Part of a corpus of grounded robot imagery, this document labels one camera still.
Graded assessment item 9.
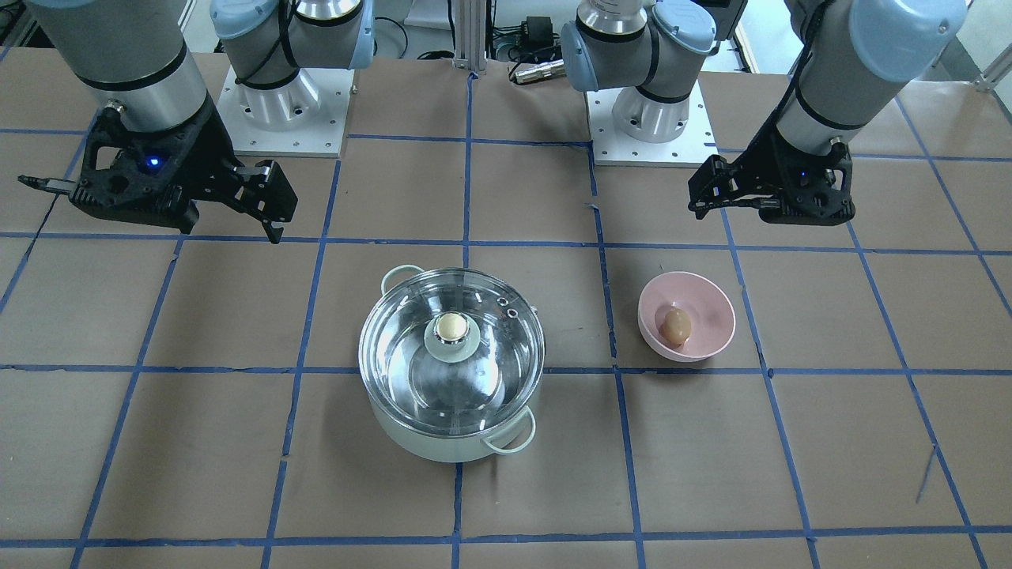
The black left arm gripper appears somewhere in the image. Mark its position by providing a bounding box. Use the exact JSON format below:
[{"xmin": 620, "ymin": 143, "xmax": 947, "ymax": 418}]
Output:
[{"xmin": 688, "ymin": 126, "xmax": 856, "ymax": 226}]

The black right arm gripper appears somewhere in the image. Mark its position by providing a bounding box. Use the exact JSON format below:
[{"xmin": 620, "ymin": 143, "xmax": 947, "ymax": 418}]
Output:
[{"xmin": 17, "ymin": 95, "xmax": 299, "ymax": 244}]

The beige egg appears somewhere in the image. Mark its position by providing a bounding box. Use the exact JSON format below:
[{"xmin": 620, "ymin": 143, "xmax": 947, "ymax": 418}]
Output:
[{"xmin": 659, "ymin": 307, "xmax": 693, "ymax": 347}]

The glass pot lid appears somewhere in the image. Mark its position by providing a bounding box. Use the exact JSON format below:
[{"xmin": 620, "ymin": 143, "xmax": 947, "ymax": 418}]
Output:
[{"xmin": 358, "ymin": 268, "xmax": 546, "ymax": 438}]

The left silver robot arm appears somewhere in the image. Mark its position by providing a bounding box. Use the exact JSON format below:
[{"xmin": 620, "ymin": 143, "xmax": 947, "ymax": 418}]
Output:
[{"xmin": 561, "ymin": 1, "xmax": 969, "ymax": 226}]

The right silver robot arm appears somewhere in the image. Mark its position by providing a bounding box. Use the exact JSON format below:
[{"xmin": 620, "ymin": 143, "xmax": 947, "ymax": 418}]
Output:
[{"xmin": 18, "ymin": 1, "xmax": 375, "ymax": 243}]

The pale green cooking pot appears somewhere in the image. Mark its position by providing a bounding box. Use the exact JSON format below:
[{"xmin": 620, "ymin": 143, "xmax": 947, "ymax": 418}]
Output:
[{"xmin": 358, "ymin": 264, "xmax": 546, "ymax": 464}]

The pink plastic bowl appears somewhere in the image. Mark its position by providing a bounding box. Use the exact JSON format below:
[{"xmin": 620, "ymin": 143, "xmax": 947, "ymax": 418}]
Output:
[{"xmin": 636, "ymin": 271, "xmax": 737, "ymax": 363}]

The silver cylindrical connector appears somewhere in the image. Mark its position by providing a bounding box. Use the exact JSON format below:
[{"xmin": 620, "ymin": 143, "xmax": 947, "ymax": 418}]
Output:
[{"xmin": 508, "ymin": 60, "xmax": 566, "ymax": 85}]

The black power adapter background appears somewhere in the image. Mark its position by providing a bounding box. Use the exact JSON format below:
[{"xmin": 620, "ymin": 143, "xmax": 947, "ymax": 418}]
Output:
[{"xmin": 521, "ymin": 16, "xmax": 554, "ymax": 50}]

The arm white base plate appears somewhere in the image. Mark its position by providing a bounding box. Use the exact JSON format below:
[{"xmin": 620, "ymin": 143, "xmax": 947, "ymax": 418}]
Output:
[
  {"xmin": 585, "ymin": 83, "xmax": 718, "ymax": 168},
  {"xmin": 217, "ymin": 69, "xmax": 355, "ymax": 159}
]

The aluminium frame post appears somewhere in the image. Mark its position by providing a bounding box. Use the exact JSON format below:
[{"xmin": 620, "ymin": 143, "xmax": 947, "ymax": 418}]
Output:
[{"xmin": 451, "ymin": 1, "xmax": 490, "ymax": 76}]

